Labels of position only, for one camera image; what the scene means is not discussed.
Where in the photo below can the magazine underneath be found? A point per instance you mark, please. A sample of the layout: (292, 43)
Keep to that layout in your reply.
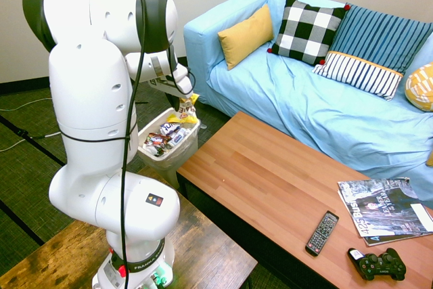
(382, 240)

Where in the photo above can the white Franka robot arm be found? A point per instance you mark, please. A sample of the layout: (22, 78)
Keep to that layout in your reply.
(91, 99)

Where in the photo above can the yellow white patterned pillow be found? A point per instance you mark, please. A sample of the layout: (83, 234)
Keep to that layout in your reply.
(421, 87)

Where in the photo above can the black game controller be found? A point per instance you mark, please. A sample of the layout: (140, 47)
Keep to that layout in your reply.
(382, 265)

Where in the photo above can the colourful candy wrapper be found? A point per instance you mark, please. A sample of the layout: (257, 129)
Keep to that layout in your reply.
(156, 140)

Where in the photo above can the plain yellow pillow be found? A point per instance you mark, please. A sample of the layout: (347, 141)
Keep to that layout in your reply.
(245, 37)

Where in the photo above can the blue striped pillow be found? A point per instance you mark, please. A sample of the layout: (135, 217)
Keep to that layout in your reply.
(379, 40)

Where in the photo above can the orange cushion corner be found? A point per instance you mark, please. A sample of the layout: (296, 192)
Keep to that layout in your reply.
(430, 158)

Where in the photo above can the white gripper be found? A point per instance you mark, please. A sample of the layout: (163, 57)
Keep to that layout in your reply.
(162, 85)

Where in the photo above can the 425 Business magazine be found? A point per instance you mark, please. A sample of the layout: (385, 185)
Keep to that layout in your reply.
(379, 207)

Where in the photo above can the white trash bin with liner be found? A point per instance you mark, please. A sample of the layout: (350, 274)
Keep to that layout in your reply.
(176, 160)

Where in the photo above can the white crumpled wrapper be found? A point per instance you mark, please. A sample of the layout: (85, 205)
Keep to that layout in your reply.
(178, 138)

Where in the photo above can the reddish wooden coffee table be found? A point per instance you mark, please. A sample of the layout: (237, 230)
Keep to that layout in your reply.
(264, 174)

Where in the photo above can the yellow chip bag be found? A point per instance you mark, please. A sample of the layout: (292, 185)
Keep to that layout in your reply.
(186, 113)

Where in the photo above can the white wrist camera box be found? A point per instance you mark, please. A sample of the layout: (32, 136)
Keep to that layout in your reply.
(181, 81)

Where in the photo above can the purple hint drink can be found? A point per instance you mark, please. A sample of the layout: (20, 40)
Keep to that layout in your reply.
(169, 128)

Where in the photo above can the black white checkered pillow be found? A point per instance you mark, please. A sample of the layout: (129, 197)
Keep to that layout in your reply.
(306, 30)

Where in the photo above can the white navy striped pillow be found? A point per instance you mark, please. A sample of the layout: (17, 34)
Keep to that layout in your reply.
(362, 74)

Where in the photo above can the rustic dark wooden table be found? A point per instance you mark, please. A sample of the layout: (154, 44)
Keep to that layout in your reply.
(209, 251)

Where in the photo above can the black remote control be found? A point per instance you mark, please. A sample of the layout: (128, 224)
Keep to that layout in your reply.
(322, 233)

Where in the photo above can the light blue sofa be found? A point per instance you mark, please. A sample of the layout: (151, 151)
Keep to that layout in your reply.
(338, 119)

